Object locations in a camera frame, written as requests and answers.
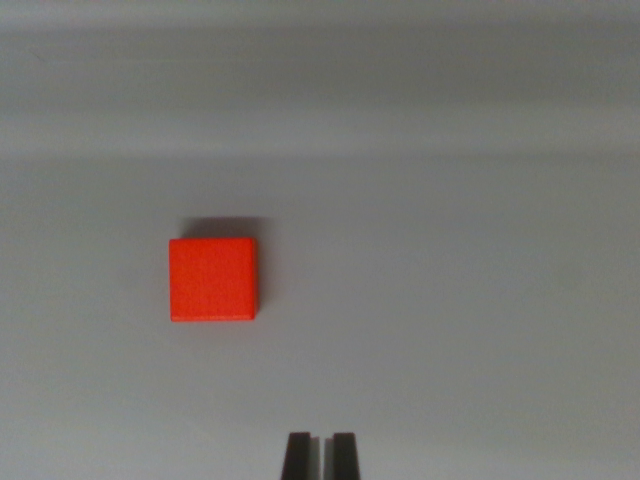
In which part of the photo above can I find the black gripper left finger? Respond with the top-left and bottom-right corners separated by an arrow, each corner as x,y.
281,431 -> 322,480

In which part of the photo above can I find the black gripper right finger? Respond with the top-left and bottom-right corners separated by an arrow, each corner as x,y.
324,431 -> 362,480

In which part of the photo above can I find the red block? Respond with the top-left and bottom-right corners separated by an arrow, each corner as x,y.
167,236 -> 262,323

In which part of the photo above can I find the white plastic bin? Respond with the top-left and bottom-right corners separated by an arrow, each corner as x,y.
0,0 -> 640,480

